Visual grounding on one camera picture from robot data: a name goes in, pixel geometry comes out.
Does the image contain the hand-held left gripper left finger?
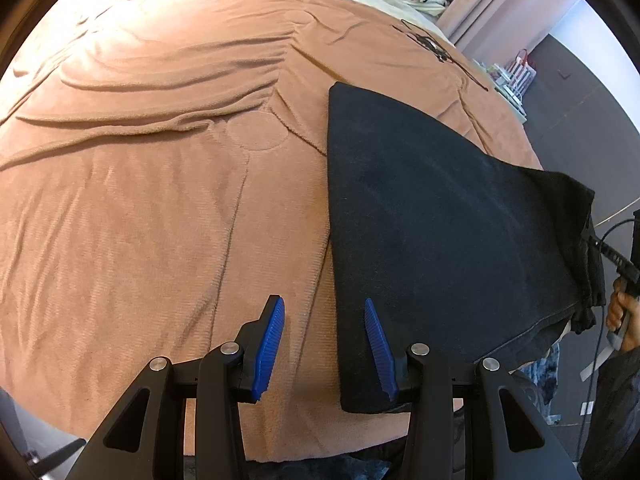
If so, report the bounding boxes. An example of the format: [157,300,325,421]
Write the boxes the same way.
[65,294,286,480]

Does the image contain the person's right hand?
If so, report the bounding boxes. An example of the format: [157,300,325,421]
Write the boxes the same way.
[606,277,640,348]

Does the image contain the person's right forearm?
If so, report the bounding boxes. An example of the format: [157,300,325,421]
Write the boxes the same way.
[577,342,640,480]

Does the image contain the white bedside cabinet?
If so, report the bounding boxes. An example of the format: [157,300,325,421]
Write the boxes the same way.
[492,77,529,126]

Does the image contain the pink curtain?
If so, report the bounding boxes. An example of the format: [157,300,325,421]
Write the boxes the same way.
[435,0,598,61]

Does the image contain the orange blanket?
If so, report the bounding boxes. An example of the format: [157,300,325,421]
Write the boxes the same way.
[0,0,546,463]

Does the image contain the thin black cable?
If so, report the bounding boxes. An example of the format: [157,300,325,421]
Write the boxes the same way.
[392,19,490,93]

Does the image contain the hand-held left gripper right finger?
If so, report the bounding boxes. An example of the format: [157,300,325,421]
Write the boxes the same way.
[364,297,576,480]

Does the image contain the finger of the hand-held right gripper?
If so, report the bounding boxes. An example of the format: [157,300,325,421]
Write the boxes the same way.
[581,217,618,263]

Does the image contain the striped gift bag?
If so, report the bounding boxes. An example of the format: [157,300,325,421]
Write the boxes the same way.
[505,49,536,98]

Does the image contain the black pants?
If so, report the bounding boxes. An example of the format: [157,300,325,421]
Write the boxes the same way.
[327,81,608,413]

